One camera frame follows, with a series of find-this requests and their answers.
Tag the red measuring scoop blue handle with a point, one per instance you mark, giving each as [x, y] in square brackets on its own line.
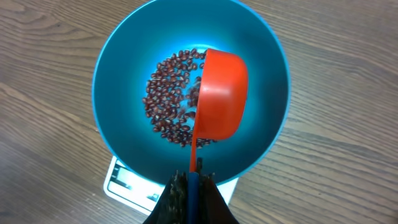
[221, 103]

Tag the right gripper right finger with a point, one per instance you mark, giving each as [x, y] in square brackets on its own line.
[212, 209]

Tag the blue plastic bowl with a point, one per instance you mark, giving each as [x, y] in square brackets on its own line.
[154, 32]

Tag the white digital kitchen scale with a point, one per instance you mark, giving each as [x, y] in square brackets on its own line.
[130, 189]

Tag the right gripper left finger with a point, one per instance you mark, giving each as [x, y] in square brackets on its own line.
[171, 207]

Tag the red beans in bowl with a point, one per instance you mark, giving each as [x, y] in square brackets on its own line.
[172, 94]

